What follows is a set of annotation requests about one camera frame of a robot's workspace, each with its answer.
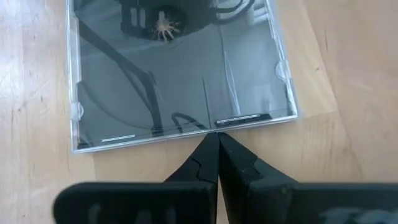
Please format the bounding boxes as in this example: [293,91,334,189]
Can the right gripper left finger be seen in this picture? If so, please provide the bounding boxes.
[52,132,220,224]

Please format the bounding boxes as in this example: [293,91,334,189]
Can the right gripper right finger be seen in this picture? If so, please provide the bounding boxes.
[217,132,398,224]

